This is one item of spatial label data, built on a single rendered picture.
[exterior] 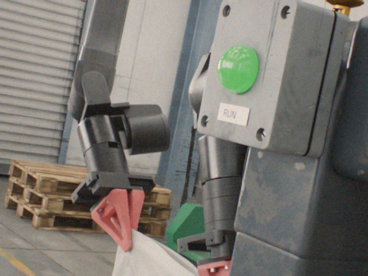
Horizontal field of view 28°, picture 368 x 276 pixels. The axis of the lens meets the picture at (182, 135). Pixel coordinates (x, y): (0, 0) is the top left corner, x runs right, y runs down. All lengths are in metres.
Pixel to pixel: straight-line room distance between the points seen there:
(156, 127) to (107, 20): 0.20
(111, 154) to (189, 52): 8.42
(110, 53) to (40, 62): 7.37
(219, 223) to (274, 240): 0.25
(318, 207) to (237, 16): 0.13
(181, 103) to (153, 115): 8.33
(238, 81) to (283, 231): 0.10
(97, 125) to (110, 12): 0.21
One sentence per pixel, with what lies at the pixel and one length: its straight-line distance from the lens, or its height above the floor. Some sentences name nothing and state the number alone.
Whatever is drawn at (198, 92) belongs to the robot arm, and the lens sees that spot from 0.79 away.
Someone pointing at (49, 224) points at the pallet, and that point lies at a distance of 6.11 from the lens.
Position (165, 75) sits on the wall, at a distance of 9.32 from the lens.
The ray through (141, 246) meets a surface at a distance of 0.97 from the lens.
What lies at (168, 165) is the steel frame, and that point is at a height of 0.36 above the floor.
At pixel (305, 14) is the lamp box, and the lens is 0.44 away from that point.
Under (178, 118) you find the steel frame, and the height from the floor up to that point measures 0.97.
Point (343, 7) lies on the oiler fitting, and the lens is 0.53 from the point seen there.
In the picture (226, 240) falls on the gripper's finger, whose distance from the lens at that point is 0.71.
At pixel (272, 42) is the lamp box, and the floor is 1.30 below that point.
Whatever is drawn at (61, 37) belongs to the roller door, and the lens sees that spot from 8.58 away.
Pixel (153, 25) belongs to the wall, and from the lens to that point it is 9.20.
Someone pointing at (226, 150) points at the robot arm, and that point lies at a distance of 0.75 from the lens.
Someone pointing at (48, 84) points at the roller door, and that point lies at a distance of 8.54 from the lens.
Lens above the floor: 1.26
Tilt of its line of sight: 3 degrees down
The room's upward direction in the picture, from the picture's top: 11 degrees clockwise
